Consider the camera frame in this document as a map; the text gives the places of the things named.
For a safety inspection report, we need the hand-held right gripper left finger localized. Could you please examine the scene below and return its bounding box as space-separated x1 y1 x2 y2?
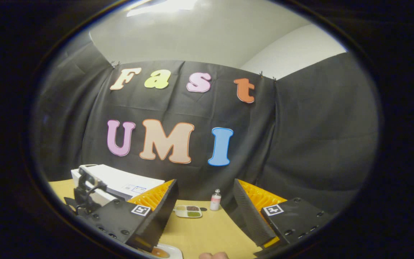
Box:
85 179 179 253

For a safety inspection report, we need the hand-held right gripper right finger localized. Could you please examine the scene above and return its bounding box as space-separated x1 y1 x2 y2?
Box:
233 178 331 252

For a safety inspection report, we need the white microwave oven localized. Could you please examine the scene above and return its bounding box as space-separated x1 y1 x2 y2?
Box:
71 164 165 207

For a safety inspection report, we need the white three-compartment condiment dish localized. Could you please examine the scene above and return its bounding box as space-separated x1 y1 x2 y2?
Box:
174 205 203 218

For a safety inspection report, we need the white oblong plate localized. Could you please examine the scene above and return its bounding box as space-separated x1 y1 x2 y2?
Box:
141 243 183 259

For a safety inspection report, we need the small clear bottle pink label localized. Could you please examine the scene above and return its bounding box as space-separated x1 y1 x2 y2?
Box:
210 189 222 211

